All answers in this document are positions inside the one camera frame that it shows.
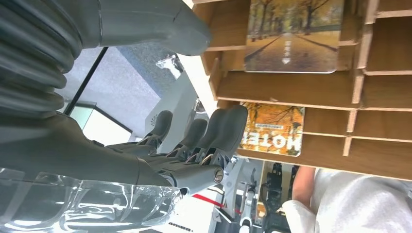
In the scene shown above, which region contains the autumn print plastic card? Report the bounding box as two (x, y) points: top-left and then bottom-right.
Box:
(243, 0), (345, 75)
(239, 102), (306, 158)

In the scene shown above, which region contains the person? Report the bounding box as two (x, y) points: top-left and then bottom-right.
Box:
(282, 166), (412, 233)

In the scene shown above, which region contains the cardboard card organizer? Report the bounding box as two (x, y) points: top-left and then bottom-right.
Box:
(191, 0), (412, 182)

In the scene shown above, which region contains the black-framed display board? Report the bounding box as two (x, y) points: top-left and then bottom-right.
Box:
(66, 100), (133, 147)

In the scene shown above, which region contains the grey kiosk stand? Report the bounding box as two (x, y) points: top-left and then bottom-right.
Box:
(222, 156), (247, 219)
(143, 72), (202, 155)

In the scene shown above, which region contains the white printed signboard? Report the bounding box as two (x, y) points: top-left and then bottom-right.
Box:
(151, 193), (226, 233)

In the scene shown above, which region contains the crumpled clear plastic wrap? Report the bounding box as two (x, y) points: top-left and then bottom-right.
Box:
(156, 54), (185, 80)

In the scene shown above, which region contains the red barrier belt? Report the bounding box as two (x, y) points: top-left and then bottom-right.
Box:
(192, 194), (242, 216)

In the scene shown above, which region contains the black stanchion post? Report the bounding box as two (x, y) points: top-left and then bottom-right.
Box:
(63, 46), (109, 117)

